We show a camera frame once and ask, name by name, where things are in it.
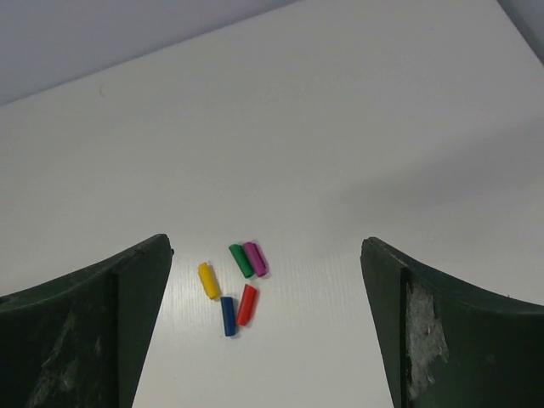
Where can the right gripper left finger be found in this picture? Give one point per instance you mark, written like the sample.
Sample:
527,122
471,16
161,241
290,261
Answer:
81,340

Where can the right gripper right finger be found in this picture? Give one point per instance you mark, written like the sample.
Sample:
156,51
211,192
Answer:
447,343

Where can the green pen cap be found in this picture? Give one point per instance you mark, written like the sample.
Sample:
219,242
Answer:
241,260

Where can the yellow pen cap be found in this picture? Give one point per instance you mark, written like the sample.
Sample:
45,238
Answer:
208,281

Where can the blue pen cap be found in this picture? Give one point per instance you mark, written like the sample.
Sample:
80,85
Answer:
229,316

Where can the red pen cap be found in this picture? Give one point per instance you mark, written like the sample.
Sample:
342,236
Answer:
246,305

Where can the purple pen cap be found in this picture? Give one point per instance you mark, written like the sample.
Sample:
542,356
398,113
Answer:
256,258

